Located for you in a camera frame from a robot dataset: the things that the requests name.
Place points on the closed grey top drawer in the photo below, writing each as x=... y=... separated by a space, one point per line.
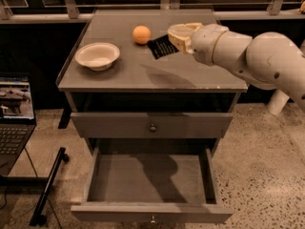
x=151 y=125

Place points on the metal window railing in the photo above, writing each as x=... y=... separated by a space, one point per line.
x=78 y=11

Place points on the black rxbar chocolate wrapper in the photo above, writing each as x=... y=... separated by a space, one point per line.
x=161 y=47

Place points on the orange ball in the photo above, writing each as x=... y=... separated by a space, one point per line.
x=141 y=35

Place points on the white pillar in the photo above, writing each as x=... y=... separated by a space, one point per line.
x=277 y=102

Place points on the grey drawer cabinet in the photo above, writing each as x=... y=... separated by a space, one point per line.
x=138 y=83

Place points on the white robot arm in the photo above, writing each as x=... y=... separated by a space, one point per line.
x=268 y=61

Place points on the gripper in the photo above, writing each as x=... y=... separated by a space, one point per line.
x=203 y=43

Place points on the open grey middle drawer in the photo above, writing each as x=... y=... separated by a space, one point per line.
x=152 y=188

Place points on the open black laptop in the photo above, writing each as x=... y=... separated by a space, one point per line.
x=17 y=118

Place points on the black stand leg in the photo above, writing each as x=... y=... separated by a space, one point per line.
x=37 y=217

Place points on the white paper bowl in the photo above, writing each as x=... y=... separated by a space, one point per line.
x=97 y=56

